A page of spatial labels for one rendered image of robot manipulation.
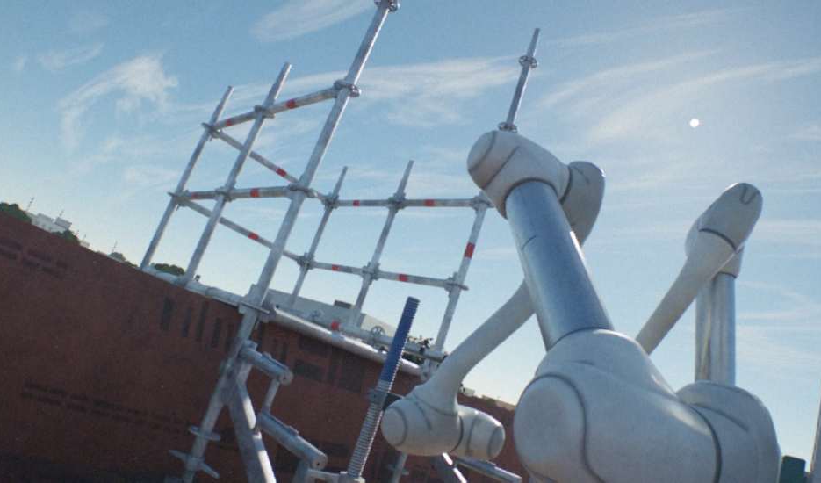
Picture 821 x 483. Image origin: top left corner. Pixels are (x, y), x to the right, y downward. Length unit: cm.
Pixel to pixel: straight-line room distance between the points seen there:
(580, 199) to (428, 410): 52
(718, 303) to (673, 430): 88
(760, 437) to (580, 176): 61
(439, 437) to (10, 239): 143
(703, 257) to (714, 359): 27
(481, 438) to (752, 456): 57
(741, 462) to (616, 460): 21
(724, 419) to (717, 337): 73
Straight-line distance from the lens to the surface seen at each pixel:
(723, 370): 145
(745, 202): 140
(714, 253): 134
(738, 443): 73
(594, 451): 56
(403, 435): 102
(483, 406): 338
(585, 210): 113
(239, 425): 186
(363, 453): 140
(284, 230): 206
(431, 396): 104
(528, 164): 99
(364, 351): 238
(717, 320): 146
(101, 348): 199
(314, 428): 249
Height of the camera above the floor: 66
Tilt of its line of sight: 15 degrees up
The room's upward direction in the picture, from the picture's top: 20 degrees clockwise
